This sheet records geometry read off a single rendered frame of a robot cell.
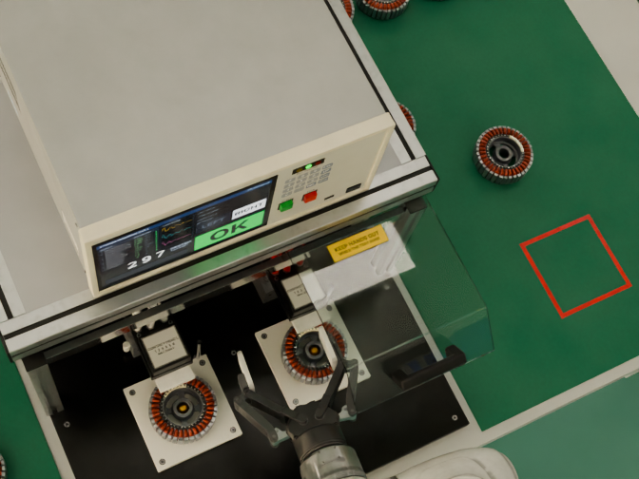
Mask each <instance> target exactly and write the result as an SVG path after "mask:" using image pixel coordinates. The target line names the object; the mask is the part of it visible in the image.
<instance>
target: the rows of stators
mask: <svg viewBox="0 0 639 479"><path fill-rule="evenodd" d="M339 1H340V2H341V4H342V5H343V7H344V9H345V10H346V12H347V14H348V16H349V18H350V19H351V21H353V17H354V13H355V8H354V4H353V1H352V0H339ZM408 2H409V0H392V1H389V0H356V3H357V4H358V7H359V8H360V10H361V11H363V12H364V13H365V14H366V13H367V15H368V16H371V15H372V17H373V18H375V17H376V16H377V18H376V19H379V18H380V20H384V18H385V20H389V18H390V19H393V18H396V17H397V16H400V14H401V13H403V12H404V11H405V9H406V7H407V5H408Z"/></svg>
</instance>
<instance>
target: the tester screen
mask: <svg viewBox="0 0 639 479"><path fill-rule="evenodd" d="M271 184H272V180H271V181H268V182H264V183H262V184H259V185H256V186H254V187H251V188H249V189H246V190H243V191H242V192H239V193H237V194H234V195H231V196H229V197H226V198H224V199H221V200H218V201H214V202H212V203H210V204H207V205H205V206H202V207H200V208H197V209H194V210H192V211H189V212H187V213H184V214H181V215H180V216H177V217H175V218H172V219H169V220H165V221H163V222H160V223H157V224H155V225H152V226H150V227H147V228H145V229H143V230H140V231H138V232H135V233H132V234H130V235H127V236H125V237H122V238H119V239H116V240H114V241H111V242H108V243H106V244H103V245H101V246H98V247H96V250H97V256H98V261H99V268H100V274H101V281H102V286H103V288H105V287H107V286H109V285H112V284H114V283H117V282H119V281H122V280H124V279H127V278H131V277H134V276H136V275H139V274H141V273H143V272H145V271H148V270H150V269H153V268H155V267H158V266H160V265H163V264H165V263H168V262H170V261H172V260H174V259H178V258H181V257H183V256H186V255H189V254H191V253H194V252H196V251H199V250H201V249H204V248H205V247H208V246H210V245H213V244H215V243H218V242H220V241H223V240H227V239H229V238H232V237H234V236H237V235H239V234H241V233H243V232H246V231H249V230H251V229H254V228H256V227H259V226H261V225H262V224H260V225H258V226H255V227H253V228H250V229H248V230H245V231H243V232H240V233H239V234H236V235H234V236H231V237H229V238H226V239H222V240H220V241H217V242H214V243H212V244H209V245H207V246H205V247H203V248H200V249H198V250H195V251H194V245H195V238H196V237H198V236H200V235H203V234H205V233H208V232H210V231H213V230H215V229H218V228H220V227H223V226H226V225H227V224H230V223H232V222H235V221H237V220H241V219H244V218H246V217H249V216H252V215H254V214H257V213H259V212H261V211H263V210H264V214H263V219H262V223H263V220H264V215H265V210H266V206H267V202H268V198H269V193H270V188H271ZM263 199H266V203H265V207H263V208H261V209H258V210H256V211H253V212H251V213H248V214H245V215H243V216H240V217H238V218H235V219H233V220H230V221H227V222H225V223H222V224H219V225H217V226H214V227H212V228H209V229H207V230H204V231H202V232H200V233H197V234H196V228H197V225H198V224H201V223H203V222H206V221H208V220H212V219H215V218H217V217H219V216H222V215H224V214H227V213H229V212H232V211H234V210H237V209H240V208H242V207H245V206H246V205H249V204H251V203H254V202H257V201H261V200H263ZM166 248H167V255H165V256H163V257H160V258H157V259H154V260H152V261H149V262H147V263H144V264H142V265H139V266H137V267H134V268H132V269H129V270H126V264H128V263H130V262H132V261H135V260H137V259H141V258H144V257H146V256H149V255H151V254H154V253H156V252H159V251H162V250H164V249H166ZM184 249H187V253H185V254H183V255H180V256H177V257H176V258H173V259H169V260H167V261H164V262H162V263H159V264H157V265H154V266H152V267H149V268H147V269H144V270H143V271H140V272H138V273H135V274H132V275H130V276H127V277H125V278H121V279H118V280H116V281H113V282H111V283H109V284H106V280H108V279H111V278H115V277H117V276H119V275H121V274H124V273H126V272H129V271H131V270H134V269H137V268H139V267H142V266H144V265H147V264H149V263H151V262H153V261H156V260H158V259H162V258H165V257H167V256H170V255H173V254H175V253H178V252H180V251H183V250H184Z"/></svg>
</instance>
